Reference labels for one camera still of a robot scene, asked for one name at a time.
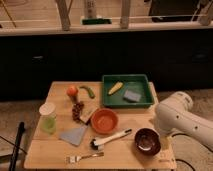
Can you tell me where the dark brown bowl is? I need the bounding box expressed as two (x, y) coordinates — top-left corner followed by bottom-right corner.
(134, 128), (161, 156)

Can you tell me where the green plastic tray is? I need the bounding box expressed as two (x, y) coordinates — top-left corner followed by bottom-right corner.
(102, 74), (154, 108)

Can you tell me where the blue-grey sponge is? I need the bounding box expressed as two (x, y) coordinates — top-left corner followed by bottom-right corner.
(123, 90), (141, 102)

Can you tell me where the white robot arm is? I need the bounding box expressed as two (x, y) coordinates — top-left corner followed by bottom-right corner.
(154, 91), (213, 150)

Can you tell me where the orange bowl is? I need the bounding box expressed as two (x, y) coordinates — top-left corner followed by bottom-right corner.
(90, 108), (118, 134)

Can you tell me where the bunch of dark grapes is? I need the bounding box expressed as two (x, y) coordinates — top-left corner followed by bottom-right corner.
(72, 101), (84, 121)

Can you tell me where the black pole stand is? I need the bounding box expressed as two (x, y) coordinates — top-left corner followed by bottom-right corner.
(8, 122), (25, 171)

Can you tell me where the yellow corn cob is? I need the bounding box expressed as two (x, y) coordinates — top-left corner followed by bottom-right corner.
(108, 82), (123, 95)

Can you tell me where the slice of bread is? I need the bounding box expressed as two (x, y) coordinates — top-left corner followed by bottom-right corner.
(80, 108), (96, 123)

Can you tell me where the black cable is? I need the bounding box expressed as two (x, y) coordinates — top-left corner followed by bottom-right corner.
(169, 132), (201, 171)

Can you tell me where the green liquid jar white lid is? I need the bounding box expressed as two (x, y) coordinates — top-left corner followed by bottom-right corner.
(39, 102), (56, 134)

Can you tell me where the green box on shelf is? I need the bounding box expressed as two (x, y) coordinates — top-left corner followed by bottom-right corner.
(82, 18), (112, 25)

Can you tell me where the orange tomato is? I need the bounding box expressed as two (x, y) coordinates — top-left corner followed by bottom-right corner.
(66, 85), (78, 97)

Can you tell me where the grey-blue cloth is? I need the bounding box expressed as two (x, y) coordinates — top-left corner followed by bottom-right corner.
(59, 125), (87, 146)

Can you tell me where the green chili pepper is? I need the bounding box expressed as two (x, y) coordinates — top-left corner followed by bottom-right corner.
(80, 86), (95, 99)

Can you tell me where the white handled dish brush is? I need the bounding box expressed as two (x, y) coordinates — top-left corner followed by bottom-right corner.
(90, 129), (132, 150)

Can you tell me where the metal fork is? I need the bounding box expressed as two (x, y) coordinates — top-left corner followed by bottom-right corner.
(66, 152), (104, 164)

